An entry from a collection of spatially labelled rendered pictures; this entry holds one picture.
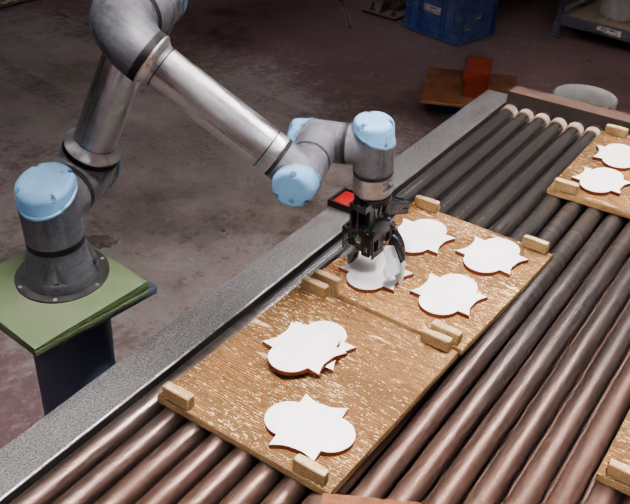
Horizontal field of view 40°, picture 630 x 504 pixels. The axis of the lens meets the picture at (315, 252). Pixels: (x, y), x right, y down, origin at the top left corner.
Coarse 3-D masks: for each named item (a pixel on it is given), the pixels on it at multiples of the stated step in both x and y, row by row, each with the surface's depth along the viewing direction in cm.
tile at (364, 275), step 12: (360, 252) 181; (348, 264) 177; (360, 264) 177; (372, 264) 177; (384, 264) 177; (348, 276) 173; (360, 276) 173; (372, 276) 174; (384, 276) 174; (408, 276) 175; (360, 288) 170; (372, 288) 170; (384, 288) 171
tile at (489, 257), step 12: (480, 240) 186; (492, 240) 186; (504, 240) 187; (456, 252) 183; (468, 252) 182; (480, 252) 182; (492, 252) 182; (504, 252) 183; (516, 252) 183; (468, 264) 178; (480, 264) 178; (492, 264) 179; (504, 264) 179; (516, 264) 180
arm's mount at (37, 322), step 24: (0, 264) 180; (120, 264) 181; (0, 288) 174; (24, 288) 174; (96, 288) 174; (120, 288) 175; (144, 288) 177; (0, 312) 168; (24, 312) 168; (48, 312) 168; (72, 312) 169; (96, 312) 169; (24, 336) 163; (48, 336) 163
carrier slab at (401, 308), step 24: (408, 216) 196; (432, 216) 196; (456, 240) 188; (336, 264) 179; (408, 264) 179; (432, 264) 180; (456, 264) 180; (528, 264) 181; (408, 288) 172; (480, 288) 173; (504, 288) 173; (384, 312) 165; (408, 312) 166; (480, 312) 166
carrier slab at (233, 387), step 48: (240, 336) 158; (384, 336) 159; (192, 384) 147; (240, 384) 147; (288, 384) 147; (336, 384) 148; (384, 384) 148; (432, 384) 150; (240, 432) 138; (384, 432) 139; (336, 480) 130
